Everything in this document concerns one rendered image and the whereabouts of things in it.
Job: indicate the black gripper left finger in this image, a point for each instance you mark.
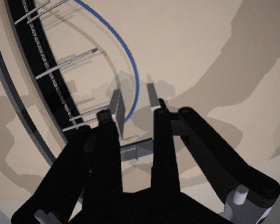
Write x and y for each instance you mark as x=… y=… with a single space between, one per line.
x=55 y=198

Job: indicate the blue cable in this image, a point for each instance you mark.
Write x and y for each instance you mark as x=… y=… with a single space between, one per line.
x=126 y=49

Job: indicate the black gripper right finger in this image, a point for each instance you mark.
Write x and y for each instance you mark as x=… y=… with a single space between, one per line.
x=250 y=193

